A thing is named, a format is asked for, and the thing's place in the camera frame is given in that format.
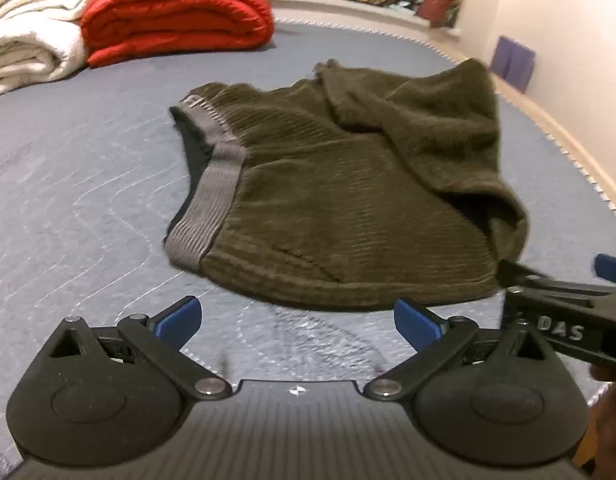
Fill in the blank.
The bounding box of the grey quilted mattress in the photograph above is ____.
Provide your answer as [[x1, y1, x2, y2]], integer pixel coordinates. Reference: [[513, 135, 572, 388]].
[[0, 20, 616, 461]]

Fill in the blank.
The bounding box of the red folded blanket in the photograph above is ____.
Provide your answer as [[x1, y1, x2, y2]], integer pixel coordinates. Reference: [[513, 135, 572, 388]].
[[80, 0, 276, 68]]

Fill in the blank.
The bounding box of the white window ledge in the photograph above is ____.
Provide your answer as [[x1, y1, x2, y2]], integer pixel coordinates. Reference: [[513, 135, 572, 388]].
[[268, 0, 463, 33]]

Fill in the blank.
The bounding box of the white folded blanket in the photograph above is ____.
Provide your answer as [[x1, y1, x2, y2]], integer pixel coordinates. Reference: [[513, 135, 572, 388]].
[[0, 0, 106, 98]]

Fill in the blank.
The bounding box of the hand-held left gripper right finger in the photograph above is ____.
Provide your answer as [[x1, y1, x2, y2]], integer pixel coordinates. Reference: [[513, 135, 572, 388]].
[[363, 299, 556, 402]]

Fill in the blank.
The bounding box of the purple rolled mat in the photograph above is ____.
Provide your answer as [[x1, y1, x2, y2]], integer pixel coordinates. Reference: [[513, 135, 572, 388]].
[[490, 36, 537, 93]]

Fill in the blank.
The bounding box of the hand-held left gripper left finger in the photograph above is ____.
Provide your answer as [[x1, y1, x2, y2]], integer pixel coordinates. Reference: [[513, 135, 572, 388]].
[[38, 296, 233, 402]]

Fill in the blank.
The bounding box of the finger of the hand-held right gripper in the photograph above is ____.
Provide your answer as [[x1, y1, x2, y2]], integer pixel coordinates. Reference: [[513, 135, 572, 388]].
[[594, 254, 616, 281], [495, 258, 608, 307]]

